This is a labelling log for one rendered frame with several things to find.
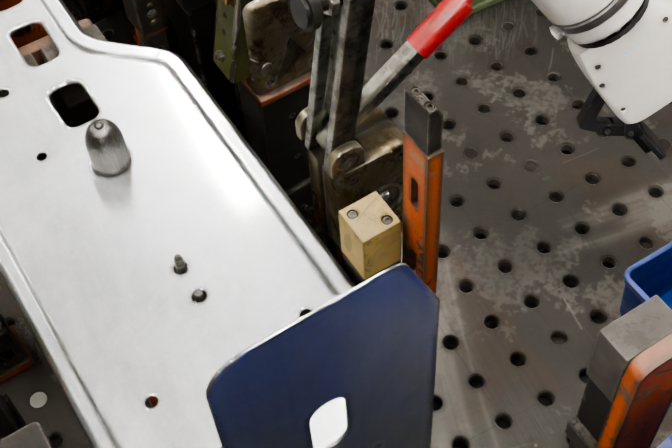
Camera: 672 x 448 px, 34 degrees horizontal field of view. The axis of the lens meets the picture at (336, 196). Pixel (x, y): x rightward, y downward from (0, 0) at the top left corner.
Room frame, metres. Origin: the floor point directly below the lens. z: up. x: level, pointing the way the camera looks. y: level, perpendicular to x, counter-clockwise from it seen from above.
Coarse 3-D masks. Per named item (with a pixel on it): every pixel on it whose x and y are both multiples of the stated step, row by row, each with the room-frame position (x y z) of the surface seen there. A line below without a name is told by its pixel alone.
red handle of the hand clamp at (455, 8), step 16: (448, 0) 0.58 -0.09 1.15; (464, 0) 0.58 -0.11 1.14; (432, 16) 0.58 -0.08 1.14; (448, 16) 0.57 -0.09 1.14; (464, 16) 0.58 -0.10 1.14; (416, 32) 0.57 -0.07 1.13; (432, 32) 0.57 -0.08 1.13; (448, 32) 0.57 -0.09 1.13; (400, 48) 0.57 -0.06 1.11; (416, 48) 0.56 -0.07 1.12; (432, 48) 0.56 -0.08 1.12; (384, 64) 0.56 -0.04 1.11; (400, 64) 0.56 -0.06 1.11; (416, 64) 0.56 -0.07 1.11; (384, 80) 0.55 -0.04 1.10; (400, 80) 0.55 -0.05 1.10; (368, 96) 0.54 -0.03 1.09; (384, 96) 0.54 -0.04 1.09; (368, 112) 0.54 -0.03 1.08; (320, 128) 0.54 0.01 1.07; (320, 144) 0.52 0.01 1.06
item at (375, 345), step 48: (384, 288) 0.24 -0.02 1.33; (288, 336) 0.21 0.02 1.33; (336, 336) 0.22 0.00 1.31; (384, 336) 0.24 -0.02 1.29; (432, 336) 0.25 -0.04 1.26; (240, 384) 0.20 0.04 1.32; (288, 384) 0.21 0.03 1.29; (336, 384) 0.22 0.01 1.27; (384, 384) 0.24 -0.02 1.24; (432, 384) 0.25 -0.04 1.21; (240, 432) 0.20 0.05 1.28; (288, 432) 0.21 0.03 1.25; (384, 432) 0.24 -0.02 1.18
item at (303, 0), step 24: (312, 0) 0.52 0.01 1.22; (336, 0) 0.53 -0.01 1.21; (360, 0) 0.52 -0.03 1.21; (312, 24) 0.51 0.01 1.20; (336, 24) 0.54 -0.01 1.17; (360, 24) 0.52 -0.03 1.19; (336, 48) 0.54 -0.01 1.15; (360, 48) 0.52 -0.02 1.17; (312, 72) 0.54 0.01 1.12; (336, 72) 0.52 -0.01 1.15; (360, 72) 0.52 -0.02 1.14; (312, 96) 0.54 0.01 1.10; (336, 96) 0.52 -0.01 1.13; (360, 96) 0.52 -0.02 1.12; (312, 120) 0.54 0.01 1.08; (336, 120) 0.51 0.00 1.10; (312, 144) 0.53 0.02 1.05; (336, 144) 0.51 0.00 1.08
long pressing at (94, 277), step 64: (0, 64) 0.69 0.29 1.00; (64, 64) 0.69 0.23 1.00; (128, 64) 0.68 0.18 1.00; (0, 128) 0.62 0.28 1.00; (64, 128) 0.61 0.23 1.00; (128, 128) 0.61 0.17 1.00; (192, 128) 0.60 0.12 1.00; (0, 192) 0.55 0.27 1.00; (64, 192) 0.54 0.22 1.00; (128, 192) 0.54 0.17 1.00; (192, 192) 0.53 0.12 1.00; (256, 192) 0.53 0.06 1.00; (0, 256) 0.49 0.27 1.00; (64, 256) 0.48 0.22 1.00; (128, 256) 0.48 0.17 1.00; (192, 256) 0.47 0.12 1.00; (256, 256) 0.47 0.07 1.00; (320, 256) 0.46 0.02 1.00; (64, 320) 0.42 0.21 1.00; (128, 320) 0.42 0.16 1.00; (192, 320) 0.42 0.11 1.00; (256, 320) 0.41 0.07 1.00; (64, 384) 0.37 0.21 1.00; (128, 384) 0.37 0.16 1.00; (192, 384) 0.36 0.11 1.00
